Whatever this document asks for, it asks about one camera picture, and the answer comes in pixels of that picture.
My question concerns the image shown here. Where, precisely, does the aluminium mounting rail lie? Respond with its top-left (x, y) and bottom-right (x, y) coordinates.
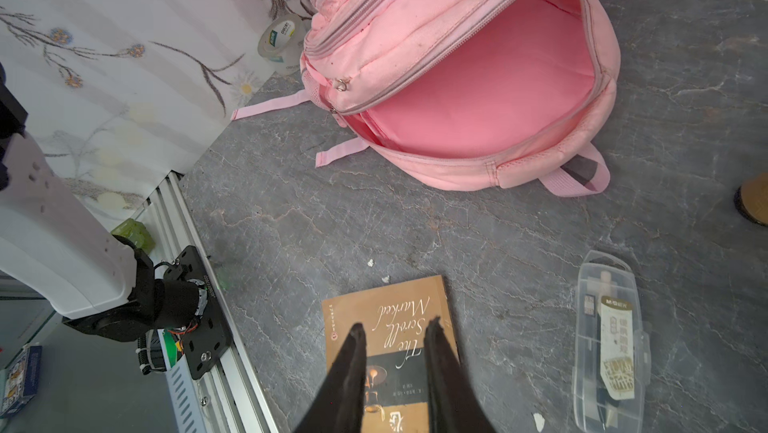
top-left (135, 172), bottom-right (278, 432)

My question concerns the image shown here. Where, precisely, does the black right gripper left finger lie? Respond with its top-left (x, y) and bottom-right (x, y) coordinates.
top-left (294, 323), bottom-right (367, 433)

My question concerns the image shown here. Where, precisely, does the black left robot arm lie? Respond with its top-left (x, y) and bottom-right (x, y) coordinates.
top-left (1, 87), bottom-right (208, 342)

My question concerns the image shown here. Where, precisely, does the small brown orange-capped bottle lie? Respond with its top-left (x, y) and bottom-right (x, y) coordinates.
top-left (734, 172), bottom-right (768, 227)

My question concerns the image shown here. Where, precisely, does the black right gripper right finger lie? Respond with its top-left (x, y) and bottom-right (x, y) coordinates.
top-left (424, 317), bottom-right (495, 433)

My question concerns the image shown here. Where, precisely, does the clear plastic pencil case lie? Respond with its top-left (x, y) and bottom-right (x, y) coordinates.
top-left (572, 250), bottom-right (651, 433)

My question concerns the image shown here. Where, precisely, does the brown black book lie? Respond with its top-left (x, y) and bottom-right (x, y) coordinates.
top-left (322, 275), bottom-right (458, 432)

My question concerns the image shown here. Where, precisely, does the pink student backpack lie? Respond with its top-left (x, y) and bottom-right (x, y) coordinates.
top-left (234, 0), bottom-right (621, 197)

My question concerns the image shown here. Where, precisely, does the clear tape roll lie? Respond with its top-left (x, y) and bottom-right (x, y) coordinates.
top-left (257, 14), bottom-right (306, 76)

